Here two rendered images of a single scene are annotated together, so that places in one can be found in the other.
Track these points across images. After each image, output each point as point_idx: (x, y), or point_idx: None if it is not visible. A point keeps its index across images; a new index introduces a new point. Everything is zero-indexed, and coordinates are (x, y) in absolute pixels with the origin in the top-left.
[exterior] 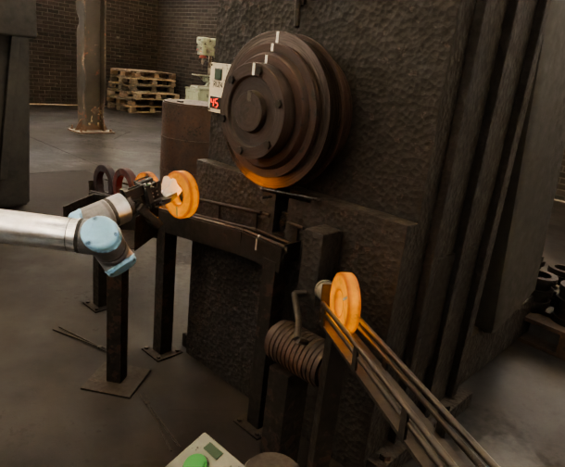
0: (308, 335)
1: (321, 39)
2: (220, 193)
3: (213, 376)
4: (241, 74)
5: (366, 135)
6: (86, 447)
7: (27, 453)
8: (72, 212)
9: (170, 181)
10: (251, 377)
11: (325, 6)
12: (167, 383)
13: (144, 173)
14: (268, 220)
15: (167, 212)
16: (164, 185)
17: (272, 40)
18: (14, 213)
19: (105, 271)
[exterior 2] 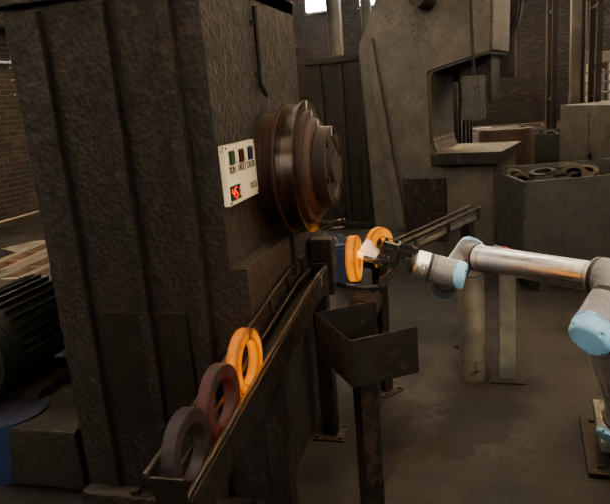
0: (365, 290)
1: (268, 104)
2: (267, 284)
3: (296, 479)
4: (328, 138)
5: None
6: (460, 482)
7: (507, 502)
8: (464, 263)
9: (370, 241)
10: (333, 394)
11: (266, 78)
12: (339, 497)
13: (247, 331)
14: (290, 272)
15: (282, 341)
16: (368, 250)
17: (305, 108)
18: (518, 250)
19: (455, 293)
